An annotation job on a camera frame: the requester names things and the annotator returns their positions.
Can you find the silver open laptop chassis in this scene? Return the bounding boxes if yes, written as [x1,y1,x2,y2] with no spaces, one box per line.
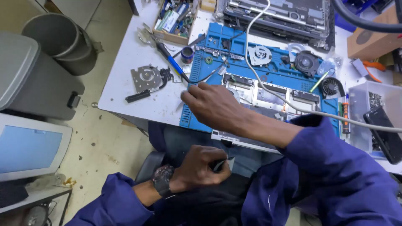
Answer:
[211,73,323,154]

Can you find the brown cardboard box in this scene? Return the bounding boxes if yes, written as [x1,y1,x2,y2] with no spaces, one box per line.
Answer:
[347,6,402,62]

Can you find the black fan impeller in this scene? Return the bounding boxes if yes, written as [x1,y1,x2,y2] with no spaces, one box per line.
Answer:
[320,77,346,99]

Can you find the clear plastic bag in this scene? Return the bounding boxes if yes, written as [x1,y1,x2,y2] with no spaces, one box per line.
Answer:
[137,23,157,48]

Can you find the small side table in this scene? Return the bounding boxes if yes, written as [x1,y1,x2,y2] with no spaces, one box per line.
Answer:
[0,185,73,226]

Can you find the person's left hand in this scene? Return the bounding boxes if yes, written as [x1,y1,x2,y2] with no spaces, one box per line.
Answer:
[169,145,232,194]

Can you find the grey round bin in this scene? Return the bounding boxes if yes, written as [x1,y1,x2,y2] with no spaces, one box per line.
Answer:
[21,13,98,76]

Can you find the black phone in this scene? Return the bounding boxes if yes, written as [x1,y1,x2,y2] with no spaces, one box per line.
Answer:
[363,106,402,165]

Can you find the black wristwatch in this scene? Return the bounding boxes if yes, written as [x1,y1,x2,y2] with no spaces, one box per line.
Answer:
[152,164,176,199]

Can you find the blue repair mat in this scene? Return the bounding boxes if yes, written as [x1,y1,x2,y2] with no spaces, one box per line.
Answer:
[179,22,341,139]

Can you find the clear plastic container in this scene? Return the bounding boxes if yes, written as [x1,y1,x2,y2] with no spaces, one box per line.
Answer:
[348,81,402,160]

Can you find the white tape ring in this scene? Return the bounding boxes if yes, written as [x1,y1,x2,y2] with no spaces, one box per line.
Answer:
[287,43,306,62]

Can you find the orange black screwdriver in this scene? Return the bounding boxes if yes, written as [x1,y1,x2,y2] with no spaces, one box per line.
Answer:
[342,82,350,135]

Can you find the white cable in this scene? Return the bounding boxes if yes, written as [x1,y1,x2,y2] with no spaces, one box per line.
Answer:
[244,0,402,133]

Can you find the person's blue work coat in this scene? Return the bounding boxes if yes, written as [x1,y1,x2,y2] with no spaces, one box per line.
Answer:
[64,114,402,226]

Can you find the blue black handled soldering iron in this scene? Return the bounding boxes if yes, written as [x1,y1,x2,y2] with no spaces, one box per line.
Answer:
[156,42,191,83]

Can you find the thin black cable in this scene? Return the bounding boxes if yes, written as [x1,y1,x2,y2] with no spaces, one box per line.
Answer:
[188,56,231,85]

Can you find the white laptop fan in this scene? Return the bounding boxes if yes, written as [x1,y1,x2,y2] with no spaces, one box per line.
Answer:
[247,45,273,67]

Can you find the metal fan heatsink assembly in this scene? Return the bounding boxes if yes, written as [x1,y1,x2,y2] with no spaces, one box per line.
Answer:
[130,64,174,94]

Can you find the orange pliers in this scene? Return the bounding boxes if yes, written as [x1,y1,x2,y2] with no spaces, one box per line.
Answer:
[362,60,386,83]

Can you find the person's right hand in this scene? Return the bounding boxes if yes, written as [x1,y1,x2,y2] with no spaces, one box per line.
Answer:
[180,82,252,136]

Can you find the stack of dismantled laptops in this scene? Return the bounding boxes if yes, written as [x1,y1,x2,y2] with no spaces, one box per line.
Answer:
[215,0,336,51]

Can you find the black laptop fan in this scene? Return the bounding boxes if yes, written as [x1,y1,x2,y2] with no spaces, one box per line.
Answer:
[294,51,321,78]

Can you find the black chair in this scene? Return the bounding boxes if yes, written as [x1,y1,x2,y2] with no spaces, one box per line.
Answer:
[134,151,167,184]

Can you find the cardboard box of parts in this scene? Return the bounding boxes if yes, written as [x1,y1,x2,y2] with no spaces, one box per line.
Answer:
[152,0,199,45]

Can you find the green pen tool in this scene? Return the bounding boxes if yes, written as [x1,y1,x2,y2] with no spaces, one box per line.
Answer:
[309,70,330,93]

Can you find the black strip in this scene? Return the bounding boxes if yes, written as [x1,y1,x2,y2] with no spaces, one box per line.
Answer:
[214,156,236,172]

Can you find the metal hinge bracket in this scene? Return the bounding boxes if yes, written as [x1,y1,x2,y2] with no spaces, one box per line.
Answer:
[194,45,245,62]

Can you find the white monitor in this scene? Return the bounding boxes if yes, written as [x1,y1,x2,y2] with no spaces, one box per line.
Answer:
[0,113,73,182]

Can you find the small blue tin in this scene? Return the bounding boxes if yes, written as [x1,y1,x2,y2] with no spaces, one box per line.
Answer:
[181,46,195,64]

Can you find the black hose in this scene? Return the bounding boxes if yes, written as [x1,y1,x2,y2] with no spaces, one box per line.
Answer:
[332,0,402,34]

